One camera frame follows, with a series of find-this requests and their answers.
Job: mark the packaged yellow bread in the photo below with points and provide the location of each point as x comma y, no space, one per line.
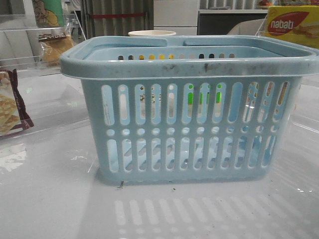
53,48

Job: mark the light blue plastic basket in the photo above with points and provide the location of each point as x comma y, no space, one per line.
186,108

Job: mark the yellow popcorn paper bucket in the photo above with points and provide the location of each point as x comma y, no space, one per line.
152,33

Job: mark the clear acrylic display shelf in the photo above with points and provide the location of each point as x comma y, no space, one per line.
20,43

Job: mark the clear acrylic right shelf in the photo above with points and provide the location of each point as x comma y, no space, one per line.
306,112

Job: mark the maroon cracker snack packet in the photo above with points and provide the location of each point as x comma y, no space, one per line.
13,115

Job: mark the fruit plate on cabinet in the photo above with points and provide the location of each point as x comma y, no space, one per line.
264,3

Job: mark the yellow nabati wafer box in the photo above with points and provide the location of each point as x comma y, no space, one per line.
296,24

